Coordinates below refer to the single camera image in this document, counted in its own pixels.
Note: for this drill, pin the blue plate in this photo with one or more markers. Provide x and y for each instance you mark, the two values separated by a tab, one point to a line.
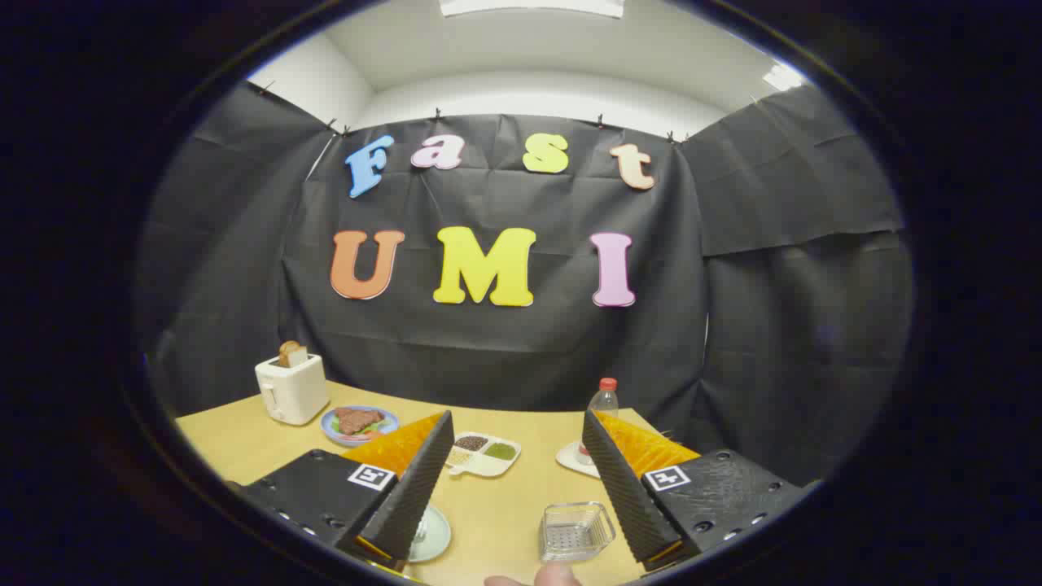
332	430

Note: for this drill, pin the white toaster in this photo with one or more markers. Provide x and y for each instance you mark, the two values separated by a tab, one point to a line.
293	391

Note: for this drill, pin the black backdrop cloth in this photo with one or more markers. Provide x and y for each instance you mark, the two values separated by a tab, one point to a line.
505	358

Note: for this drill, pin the perforated metal tray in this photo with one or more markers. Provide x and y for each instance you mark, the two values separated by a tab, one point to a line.
574	537

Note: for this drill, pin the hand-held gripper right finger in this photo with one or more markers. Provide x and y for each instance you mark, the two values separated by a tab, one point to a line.
623	496

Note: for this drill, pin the white square coaster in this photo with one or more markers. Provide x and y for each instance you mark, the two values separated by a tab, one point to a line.
570	457

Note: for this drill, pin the white divided dish with beans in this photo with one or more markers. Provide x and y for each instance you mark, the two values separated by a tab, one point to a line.
488	465

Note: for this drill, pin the ceiling light panel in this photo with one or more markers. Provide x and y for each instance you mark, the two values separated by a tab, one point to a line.
529	6
783	77

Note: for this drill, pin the light green plate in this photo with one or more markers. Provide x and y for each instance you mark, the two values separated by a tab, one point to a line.
437	537

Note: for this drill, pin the brown steak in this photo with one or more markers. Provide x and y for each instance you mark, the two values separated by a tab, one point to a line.
356	420

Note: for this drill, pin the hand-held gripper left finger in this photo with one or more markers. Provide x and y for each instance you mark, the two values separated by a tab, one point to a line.
411	496

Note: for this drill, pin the toasted bread slice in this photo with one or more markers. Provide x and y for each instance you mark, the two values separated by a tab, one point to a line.
291	353

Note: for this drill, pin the clear bottle with red cap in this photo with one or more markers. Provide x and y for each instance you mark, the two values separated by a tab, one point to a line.
604	400

